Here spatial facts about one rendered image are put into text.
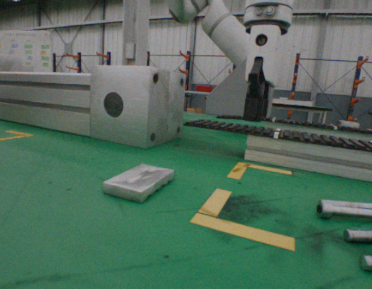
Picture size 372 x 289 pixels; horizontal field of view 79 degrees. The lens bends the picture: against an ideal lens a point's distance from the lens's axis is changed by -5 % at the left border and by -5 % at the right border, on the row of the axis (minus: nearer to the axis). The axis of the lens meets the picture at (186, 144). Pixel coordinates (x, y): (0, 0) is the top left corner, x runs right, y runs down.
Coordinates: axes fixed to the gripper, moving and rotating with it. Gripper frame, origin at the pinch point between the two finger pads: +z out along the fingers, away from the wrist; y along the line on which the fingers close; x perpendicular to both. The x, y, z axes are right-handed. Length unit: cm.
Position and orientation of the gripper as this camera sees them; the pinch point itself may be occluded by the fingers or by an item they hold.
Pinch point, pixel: (256, 113)
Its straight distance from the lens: 47.7
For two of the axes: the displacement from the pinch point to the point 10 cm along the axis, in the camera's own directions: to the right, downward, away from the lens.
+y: 4.1, -1.7, 9.0
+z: -0.7, 9.7, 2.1
